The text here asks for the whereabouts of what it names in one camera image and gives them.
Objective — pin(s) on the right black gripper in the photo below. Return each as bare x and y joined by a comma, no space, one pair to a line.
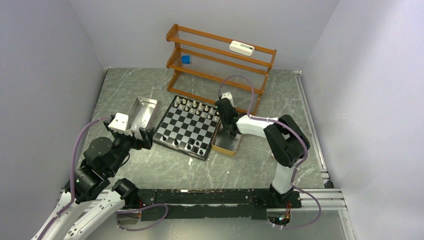
222,120

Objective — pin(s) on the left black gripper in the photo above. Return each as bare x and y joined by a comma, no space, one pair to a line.
145,142

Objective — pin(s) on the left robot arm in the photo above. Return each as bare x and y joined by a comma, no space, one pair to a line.
85,203

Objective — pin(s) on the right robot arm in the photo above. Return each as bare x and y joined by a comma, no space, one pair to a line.
288,144

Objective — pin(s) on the silver tin box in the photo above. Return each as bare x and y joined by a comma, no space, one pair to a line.
142,113

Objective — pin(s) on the black and white chessboard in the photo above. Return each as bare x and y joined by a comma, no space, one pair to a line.
187,119

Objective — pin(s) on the orange wooden shelf rack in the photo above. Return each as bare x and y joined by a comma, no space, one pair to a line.
212,59

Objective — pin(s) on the white rectangular device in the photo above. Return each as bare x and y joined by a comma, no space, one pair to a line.
241,48

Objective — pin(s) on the blue cube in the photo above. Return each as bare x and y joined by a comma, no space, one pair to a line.
186,59

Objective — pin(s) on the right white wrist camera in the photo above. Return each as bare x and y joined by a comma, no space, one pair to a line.
228,95

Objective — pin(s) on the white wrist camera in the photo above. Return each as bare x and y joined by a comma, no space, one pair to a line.
228,95
119,124

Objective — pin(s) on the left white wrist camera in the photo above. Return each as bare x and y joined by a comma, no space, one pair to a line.
119,124

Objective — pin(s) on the black base frame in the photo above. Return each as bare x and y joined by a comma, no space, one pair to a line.
253,203

